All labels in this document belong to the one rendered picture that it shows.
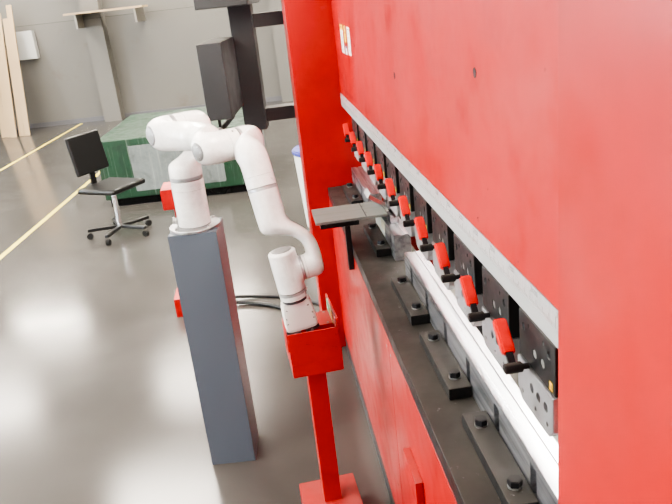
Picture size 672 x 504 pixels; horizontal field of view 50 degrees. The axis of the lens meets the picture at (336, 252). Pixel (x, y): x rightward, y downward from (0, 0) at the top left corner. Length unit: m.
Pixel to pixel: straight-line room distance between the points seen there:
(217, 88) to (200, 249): 1.11
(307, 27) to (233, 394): 1.65
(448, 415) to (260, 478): 1.47
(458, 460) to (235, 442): 1.67
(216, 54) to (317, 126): 0.58
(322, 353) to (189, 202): 0.79
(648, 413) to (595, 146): 0.14
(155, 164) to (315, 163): 3.83
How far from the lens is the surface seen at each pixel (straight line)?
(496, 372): 1.62
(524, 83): 1.09
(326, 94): 3.44
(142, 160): 7.18
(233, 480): 3.02
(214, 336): 2.82
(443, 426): 1.61
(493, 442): 1.51
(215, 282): 2.73
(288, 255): 2.13
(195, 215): 2.68
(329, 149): 3.49
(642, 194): 0.36
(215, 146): 2.26
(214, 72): 3.56
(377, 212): 2.63
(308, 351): 2.24
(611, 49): 0.37
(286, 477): 2.98
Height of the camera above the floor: 1.78
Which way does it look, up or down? 20 degrees down
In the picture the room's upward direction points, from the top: 6 degrees counter-clockwise
